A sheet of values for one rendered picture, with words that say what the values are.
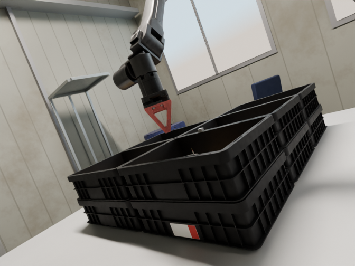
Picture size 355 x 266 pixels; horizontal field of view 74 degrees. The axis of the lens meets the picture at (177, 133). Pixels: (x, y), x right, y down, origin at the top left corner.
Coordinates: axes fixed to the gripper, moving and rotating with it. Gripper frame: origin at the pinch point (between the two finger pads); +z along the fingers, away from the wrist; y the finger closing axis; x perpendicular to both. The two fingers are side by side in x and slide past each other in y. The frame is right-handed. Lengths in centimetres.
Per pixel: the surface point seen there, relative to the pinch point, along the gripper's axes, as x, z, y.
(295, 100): 46, 7, -20
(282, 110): 35.0, 7.3, -8.9
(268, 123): 25.6, 8.1, 0.4
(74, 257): -43, 29, -15
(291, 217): 20.5, 30.0, 7.7
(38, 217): -145, 41, -166
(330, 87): 176, 24, -178
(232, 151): 10.7, 8.4, 15.0
